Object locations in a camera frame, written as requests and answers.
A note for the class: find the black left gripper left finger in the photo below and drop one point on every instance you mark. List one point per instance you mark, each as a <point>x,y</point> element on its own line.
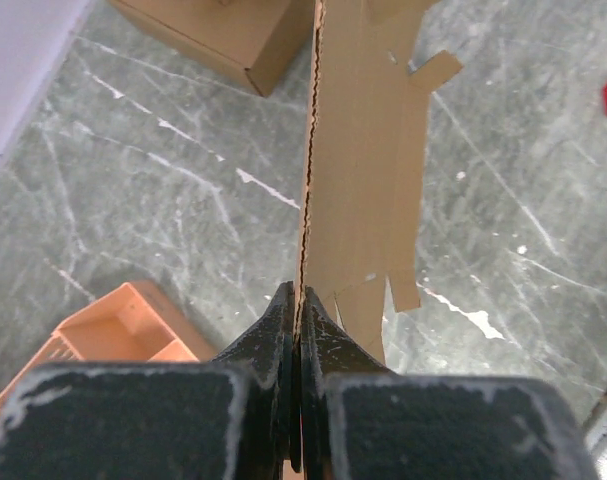
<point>230,417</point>

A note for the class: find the closed cardboard box under book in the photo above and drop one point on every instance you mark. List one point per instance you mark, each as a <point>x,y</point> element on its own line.
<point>249,42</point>

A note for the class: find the orange plastic file organizer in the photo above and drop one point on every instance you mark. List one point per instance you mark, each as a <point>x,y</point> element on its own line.
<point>136,322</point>

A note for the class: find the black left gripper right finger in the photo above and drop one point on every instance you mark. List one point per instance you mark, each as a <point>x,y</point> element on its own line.
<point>360,420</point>

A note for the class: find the cardboard box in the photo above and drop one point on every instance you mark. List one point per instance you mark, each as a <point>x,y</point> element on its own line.
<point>249,42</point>
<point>362,188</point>

